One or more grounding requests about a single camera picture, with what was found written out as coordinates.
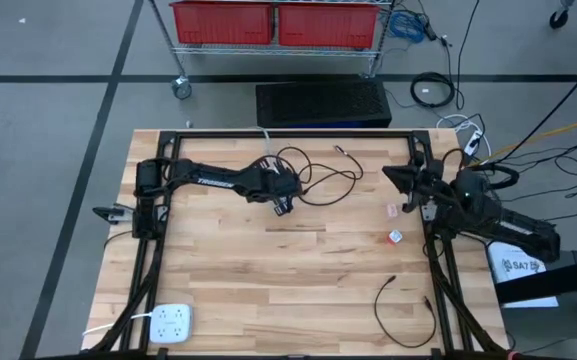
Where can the black aluminium table frame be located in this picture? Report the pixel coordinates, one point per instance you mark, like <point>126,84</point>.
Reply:
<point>193,134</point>

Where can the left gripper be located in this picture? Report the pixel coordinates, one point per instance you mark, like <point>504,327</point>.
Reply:
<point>270,182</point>

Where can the red USB charger cube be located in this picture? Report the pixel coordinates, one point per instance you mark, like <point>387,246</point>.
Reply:
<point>394,236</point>

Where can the black side stand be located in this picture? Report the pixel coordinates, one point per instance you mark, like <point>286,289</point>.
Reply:
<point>558,280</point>

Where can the grey metal table clamp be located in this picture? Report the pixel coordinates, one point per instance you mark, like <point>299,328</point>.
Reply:
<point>429,210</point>
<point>113,214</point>

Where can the white power strip with USB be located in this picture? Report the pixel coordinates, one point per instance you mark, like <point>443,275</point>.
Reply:
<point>267,142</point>

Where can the red plastic bin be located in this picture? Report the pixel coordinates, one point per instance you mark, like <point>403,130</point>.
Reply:
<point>328,25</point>
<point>223,22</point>

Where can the pink USB charger cube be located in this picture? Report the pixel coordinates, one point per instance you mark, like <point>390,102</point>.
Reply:
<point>392,210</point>

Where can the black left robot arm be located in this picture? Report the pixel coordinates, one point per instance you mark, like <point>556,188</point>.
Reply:
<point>208,181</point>

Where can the black caster wheel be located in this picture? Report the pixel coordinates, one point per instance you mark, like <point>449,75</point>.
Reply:
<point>559,19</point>

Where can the white printed paper sheet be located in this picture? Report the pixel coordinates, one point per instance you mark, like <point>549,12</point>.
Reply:
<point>518,270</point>

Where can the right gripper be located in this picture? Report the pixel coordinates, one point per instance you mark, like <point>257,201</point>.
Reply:
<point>430,182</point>

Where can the white floor power strip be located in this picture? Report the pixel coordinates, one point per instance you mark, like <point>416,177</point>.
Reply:
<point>473,142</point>

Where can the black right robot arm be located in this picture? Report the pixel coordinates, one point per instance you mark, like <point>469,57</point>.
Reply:
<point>508,220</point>

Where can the white square outlet hub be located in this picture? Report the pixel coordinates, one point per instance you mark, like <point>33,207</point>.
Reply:
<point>170,324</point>

